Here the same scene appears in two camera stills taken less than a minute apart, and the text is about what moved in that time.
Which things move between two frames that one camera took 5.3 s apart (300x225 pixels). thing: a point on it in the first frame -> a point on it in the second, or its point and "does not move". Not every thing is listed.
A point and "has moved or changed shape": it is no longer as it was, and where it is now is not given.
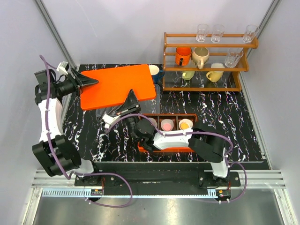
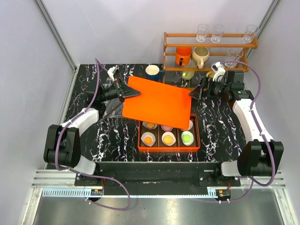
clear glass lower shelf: [233, 55] does not move
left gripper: [81, 80] -> [125, 91]
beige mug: [199, 56] does not move
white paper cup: [167, 121] -> [166, 128]
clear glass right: [250, 33] does not move
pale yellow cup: [187, 75] does not move
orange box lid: [114, 85] has moved or changed shape
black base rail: [156, 175] does not move
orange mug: [183, 56] does not move
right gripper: [131, 101] -> [206, 83]
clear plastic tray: [150, 106] -> [108, 104]
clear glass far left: [202, 32] does not move
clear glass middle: [218, 31] does not move
